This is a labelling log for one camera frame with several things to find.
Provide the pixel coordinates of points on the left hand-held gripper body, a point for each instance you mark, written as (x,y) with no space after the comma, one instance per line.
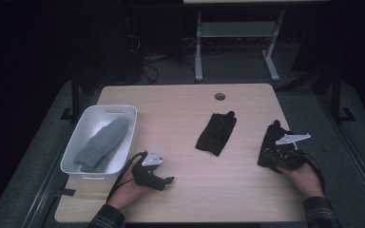
(147,175)

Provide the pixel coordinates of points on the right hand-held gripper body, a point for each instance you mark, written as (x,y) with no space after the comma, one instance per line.
(290,156)

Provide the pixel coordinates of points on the black glove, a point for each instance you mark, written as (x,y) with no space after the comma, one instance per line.
(217,134)
(271,139)

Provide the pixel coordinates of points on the grey mitten with label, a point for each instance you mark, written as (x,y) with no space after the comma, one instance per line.
(104,139)

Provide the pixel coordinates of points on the white plastic bin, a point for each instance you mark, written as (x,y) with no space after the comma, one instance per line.
(85,126)

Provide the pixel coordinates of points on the person's left hand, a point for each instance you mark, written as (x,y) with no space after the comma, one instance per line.
(125,190)

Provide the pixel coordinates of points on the black metal stand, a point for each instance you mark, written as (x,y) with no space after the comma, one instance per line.
(337,98)
(75,95)

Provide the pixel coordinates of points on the black tape strip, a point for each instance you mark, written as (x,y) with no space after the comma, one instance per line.
(67,192)

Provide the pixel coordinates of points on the white metal table frame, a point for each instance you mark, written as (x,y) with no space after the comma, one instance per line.
(234,30)

